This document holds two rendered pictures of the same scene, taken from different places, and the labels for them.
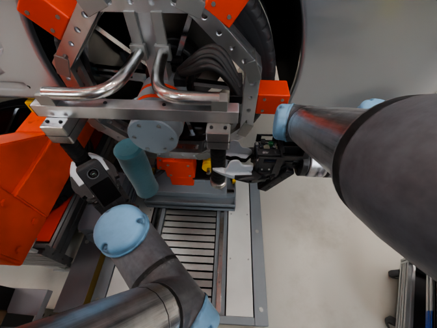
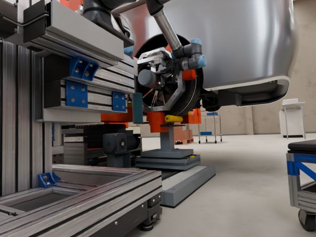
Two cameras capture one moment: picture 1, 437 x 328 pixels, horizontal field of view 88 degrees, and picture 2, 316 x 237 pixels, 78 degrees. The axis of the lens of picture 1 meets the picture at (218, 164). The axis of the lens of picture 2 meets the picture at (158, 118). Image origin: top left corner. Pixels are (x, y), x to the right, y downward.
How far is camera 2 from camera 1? 1.43 m
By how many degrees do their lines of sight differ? 61
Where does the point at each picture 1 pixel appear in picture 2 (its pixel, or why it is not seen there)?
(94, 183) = not seen: hidden behind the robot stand
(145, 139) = (141, 78)
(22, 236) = not seen: hidden behind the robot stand
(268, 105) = (185, 74)
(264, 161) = (168, 62)
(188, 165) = (158, 114)
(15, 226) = not seen: hidden behind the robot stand
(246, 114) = (179, 80)
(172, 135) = (149, 74)
